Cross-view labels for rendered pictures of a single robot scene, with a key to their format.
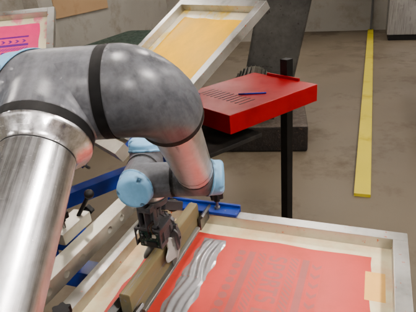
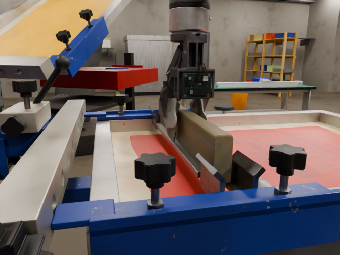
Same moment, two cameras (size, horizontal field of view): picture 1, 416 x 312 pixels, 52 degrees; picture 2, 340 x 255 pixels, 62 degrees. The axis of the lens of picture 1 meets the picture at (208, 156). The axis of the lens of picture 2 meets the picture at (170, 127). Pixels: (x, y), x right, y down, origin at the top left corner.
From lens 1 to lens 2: 0.88 m
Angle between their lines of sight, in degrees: 36
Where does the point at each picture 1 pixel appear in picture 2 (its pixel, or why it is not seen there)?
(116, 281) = (128, 174)
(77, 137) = not seen: outside the picture
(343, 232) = (287, 113)
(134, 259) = (125, 157)
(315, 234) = (266, 120)
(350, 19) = not seen: hidden behind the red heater
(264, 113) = (135, 79)
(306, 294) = (321, 144)
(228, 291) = (262, 155)
